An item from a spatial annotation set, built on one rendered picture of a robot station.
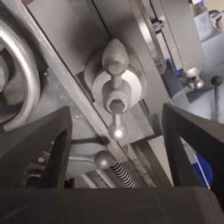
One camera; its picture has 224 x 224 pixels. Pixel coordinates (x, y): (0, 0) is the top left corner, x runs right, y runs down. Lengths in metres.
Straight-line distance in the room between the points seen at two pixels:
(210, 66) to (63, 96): 0.52
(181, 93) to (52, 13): 0.49
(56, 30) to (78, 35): 0.03
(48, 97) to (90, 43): 0.13
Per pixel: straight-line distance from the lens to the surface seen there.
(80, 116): 0.40
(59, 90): 0.37
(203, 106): 0.79
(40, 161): 0.43
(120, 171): 0.62
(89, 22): 0.32
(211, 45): 0.73
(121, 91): 0.26
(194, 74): 0.55
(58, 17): 0.33
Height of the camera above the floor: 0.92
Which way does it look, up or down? 15 degrees down
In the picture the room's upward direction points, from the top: 67 degrees clockwise
